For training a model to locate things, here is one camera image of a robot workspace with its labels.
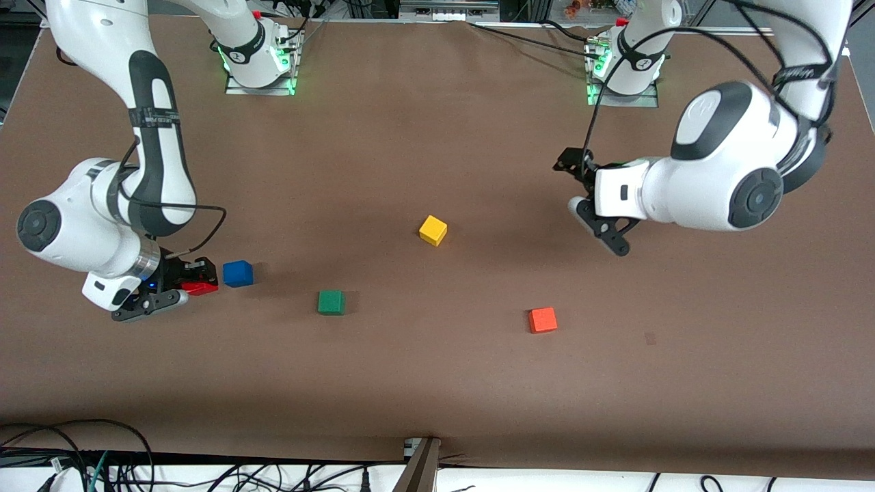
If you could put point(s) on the green wooden block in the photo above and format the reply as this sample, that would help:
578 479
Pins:
331 303

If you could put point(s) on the aluminium rail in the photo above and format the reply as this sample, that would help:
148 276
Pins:
724 30

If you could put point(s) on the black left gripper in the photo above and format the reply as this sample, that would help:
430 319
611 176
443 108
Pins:
578 166

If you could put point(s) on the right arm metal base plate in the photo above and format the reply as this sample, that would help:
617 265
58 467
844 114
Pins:
260 91

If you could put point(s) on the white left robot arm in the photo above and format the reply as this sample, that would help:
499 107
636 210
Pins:
711 184

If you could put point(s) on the orange wooden block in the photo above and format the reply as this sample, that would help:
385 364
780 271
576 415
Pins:
543 320

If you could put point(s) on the white desk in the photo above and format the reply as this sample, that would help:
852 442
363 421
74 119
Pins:
547 484

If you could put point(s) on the red wooden block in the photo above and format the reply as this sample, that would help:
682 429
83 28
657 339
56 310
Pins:
202 289

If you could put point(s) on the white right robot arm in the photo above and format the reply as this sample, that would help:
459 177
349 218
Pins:
75 225

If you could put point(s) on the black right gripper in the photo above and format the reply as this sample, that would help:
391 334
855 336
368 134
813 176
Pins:
172 269

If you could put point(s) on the yellow wooden block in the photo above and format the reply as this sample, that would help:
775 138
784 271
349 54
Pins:
433 229

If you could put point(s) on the blue wooden block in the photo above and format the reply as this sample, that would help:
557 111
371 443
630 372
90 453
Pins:
237 274

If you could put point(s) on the brown paper table cover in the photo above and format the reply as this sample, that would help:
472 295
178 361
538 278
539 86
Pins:
437 376

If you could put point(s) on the aluminium camera post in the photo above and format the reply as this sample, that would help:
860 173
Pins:
418 471

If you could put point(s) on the grey power strip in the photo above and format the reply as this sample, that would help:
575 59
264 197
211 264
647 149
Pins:
448 12

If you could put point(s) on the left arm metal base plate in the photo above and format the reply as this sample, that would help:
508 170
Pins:
622 101

